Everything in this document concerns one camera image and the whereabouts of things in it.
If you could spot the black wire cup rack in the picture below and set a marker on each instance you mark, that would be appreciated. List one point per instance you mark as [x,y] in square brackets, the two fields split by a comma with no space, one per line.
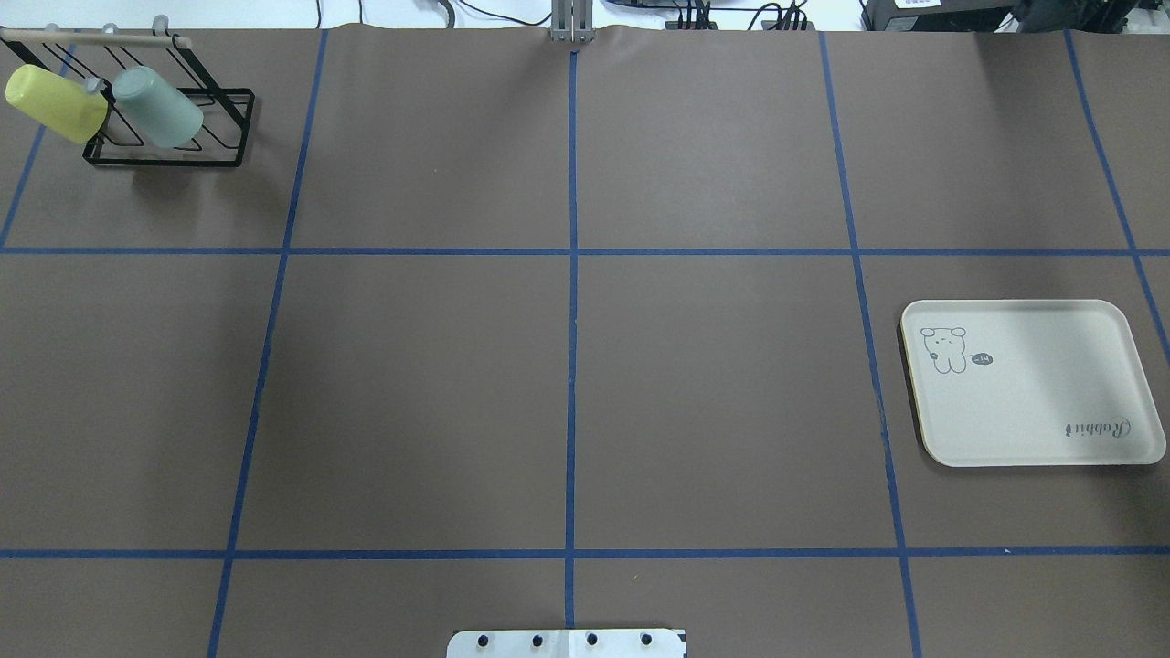
[95,57]

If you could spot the green plastic cup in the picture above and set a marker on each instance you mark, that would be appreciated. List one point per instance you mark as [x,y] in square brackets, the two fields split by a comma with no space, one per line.
[164,114]

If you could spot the cream rabbit tray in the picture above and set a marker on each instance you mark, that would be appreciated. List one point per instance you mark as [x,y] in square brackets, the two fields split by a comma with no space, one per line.
[1032,382]

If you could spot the aluminium frame post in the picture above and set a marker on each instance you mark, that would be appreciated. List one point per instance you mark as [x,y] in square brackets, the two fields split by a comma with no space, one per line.
[571,21]

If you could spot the power strip with plugs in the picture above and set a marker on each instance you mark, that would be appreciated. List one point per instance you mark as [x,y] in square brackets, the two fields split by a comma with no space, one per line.
[771,16]

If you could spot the yellow plastic cup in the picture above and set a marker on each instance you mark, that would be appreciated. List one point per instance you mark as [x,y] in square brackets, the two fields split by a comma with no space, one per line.
[63,106]

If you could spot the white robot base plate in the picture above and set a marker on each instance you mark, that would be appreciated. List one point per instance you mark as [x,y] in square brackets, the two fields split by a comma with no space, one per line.
[635,642]

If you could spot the black computer box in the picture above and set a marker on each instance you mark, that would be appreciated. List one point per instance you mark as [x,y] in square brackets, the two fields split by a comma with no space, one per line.
[935,16]

